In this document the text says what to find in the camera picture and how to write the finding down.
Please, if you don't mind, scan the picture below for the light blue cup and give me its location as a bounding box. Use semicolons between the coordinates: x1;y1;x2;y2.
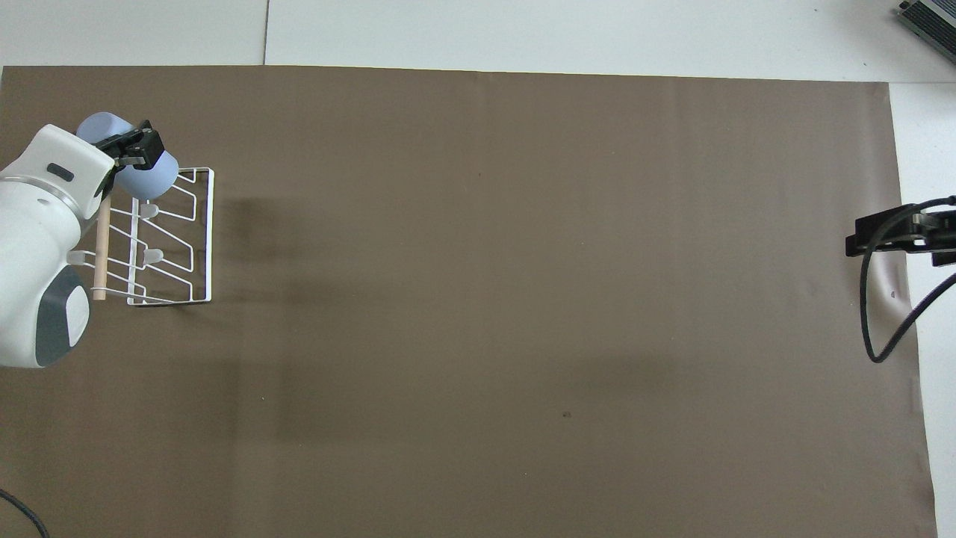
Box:
76;112;181;201

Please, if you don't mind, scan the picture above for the grey metal device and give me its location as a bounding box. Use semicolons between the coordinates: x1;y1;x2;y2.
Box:
896;0;956;65

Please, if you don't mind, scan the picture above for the white wire cup holder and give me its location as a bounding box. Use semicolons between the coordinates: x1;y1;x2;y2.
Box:
67;166;216;307

